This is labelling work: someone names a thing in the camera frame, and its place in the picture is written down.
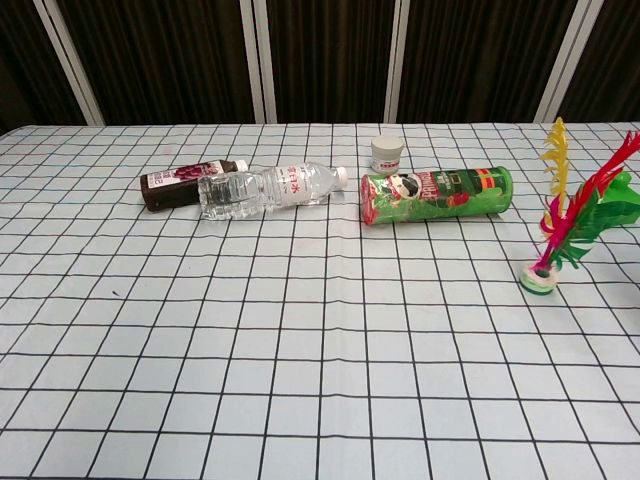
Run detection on dark grape juice bottle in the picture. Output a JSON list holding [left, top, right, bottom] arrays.
[[139, 158, 250, 214]]

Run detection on white aluminium frame post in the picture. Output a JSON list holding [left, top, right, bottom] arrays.
[[533, 0, 600, 124], [383, 0, 417, 124], [238, 0, 279, 124], [30, 0, 105, 126]]

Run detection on clear plastic water bottle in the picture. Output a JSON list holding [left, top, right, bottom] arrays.
[[197, 162, 350, 221]]

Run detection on green Pringles can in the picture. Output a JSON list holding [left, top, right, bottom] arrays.
[[359, 166, 515, 226]]

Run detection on colourful feather shuttlecock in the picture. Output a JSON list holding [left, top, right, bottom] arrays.
[[519, 116, 640, 296]]

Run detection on small white jar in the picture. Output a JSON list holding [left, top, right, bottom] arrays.
[[370, 135, 404, 174]]

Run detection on white grid-pattern tablecloth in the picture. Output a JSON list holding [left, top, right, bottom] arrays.
[[0, 119, 640, 480]]

